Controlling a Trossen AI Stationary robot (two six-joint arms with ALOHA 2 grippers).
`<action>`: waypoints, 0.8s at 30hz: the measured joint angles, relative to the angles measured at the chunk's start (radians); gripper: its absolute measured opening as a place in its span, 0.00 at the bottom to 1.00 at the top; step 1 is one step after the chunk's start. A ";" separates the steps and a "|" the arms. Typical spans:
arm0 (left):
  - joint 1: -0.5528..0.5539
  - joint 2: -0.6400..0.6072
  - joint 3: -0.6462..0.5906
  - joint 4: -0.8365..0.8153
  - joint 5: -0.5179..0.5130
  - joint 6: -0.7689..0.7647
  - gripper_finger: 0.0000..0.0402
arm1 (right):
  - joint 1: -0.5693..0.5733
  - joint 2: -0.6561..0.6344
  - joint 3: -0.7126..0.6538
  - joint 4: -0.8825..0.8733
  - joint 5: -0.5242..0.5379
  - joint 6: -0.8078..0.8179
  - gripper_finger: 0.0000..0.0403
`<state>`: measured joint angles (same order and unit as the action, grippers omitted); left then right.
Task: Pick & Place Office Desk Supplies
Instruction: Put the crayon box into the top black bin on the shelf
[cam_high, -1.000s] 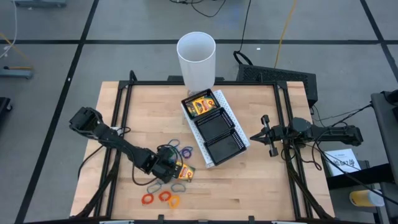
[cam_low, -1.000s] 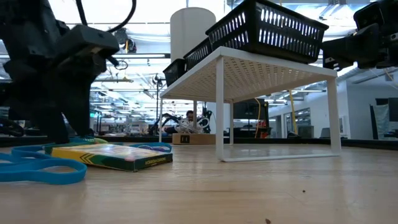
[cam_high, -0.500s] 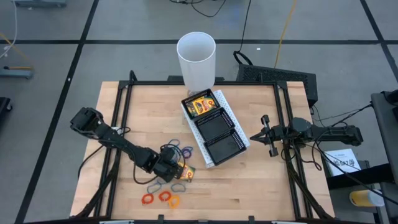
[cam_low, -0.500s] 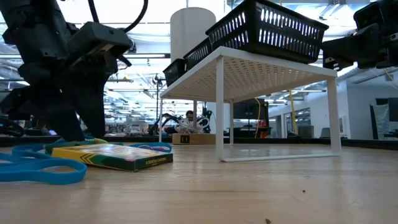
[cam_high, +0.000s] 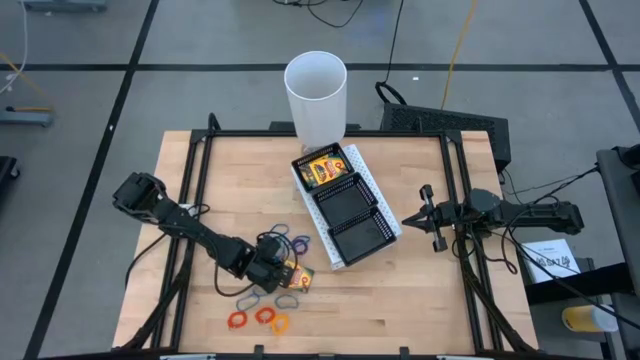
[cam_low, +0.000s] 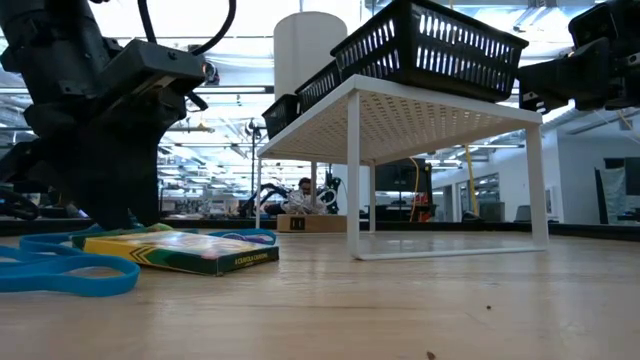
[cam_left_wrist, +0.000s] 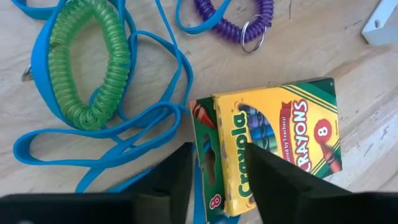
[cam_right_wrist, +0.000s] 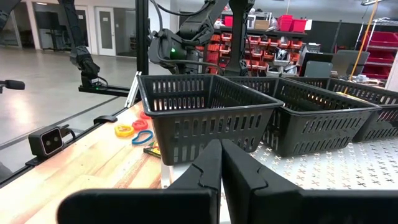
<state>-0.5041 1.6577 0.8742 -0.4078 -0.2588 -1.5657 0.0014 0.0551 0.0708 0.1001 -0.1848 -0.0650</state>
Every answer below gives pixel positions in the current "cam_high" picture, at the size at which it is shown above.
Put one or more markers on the dark grey cart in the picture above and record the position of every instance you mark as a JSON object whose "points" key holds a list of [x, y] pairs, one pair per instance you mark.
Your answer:
{"points": [[620, 200]]}

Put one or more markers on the black mount bar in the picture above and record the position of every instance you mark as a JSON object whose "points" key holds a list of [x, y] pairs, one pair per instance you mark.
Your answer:
{"points": [[280, 126]]}

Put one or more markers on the yellow white bottle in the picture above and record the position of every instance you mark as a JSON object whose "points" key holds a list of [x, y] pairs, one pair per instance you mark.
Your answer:
{"points": [[585, 319]]}

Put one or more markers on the black side shelf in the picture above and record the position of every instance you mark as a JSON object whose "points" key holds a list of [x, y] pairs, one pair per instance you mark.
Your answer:
{"points": [[575, 287]]}

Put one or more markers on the black metal table frame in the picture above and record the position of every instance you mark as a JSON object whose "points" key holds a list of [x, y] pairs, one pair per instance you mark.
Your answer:
{"points": [[320, 133]]}

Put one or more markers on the purple coil wristband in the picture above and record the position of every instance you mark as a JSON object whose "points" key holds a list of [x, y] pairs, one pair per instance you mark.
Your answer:
{"points": [[294, 245]]}

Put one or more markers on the grey stand base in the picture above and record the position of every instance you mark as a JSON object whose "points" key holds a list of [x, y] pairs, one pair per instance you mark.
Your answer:
{"points": [[25, 118], [65, 5]]}

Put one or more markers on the white printed paper sheet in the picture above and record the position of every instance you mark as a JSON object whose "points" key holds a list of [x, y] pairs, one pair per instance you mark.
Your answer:
{"points": [[545, 250]]}

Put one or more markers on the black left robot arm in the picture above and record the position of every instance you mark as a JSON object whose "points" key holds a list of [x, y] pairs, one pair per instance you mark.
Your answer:
{"points": [[190, 230]]}

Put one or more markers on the white cylindrical bin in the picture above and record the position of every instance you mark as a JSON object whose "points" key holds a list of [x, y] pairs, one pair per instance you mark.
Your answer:
{"points": [[317, 115]]}

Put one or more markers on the black frame clamp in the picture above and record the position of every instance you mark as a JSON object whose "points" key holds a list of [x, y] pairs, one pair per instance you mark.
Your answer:
{"points": [[258, 351], [405, 353]]}

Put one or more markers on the orange coil wristband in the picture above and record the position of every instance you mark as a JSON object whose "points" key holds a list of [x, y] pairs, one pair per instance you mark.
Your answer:
{"points": [[257, 315], [230, 320]]}

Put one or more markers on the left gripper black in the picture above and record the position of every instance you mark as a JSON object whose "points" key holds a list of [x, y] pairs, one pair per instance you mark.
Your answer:
{"points": [[265, 272]]}

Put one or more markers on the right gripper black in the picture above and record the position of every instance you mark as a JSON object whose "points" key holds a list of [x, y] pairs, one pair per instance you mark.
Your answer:
{"points": [[447, 215]]}

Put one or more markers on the black floor object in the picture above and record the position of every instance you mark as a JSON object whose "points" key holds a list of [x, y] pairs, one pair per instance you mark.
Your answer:
{"points": [[7, 172]]}

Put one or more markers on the white perforated shelf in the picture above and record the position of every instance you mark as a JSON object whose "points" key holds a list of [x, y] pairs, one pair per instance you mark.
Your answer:
{"points": [[372, 185]]}

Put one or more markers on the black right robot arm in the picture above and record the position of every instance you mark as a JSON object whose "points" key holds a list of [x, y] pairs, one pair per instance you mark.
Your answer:
{"points": [[540, 215]]}

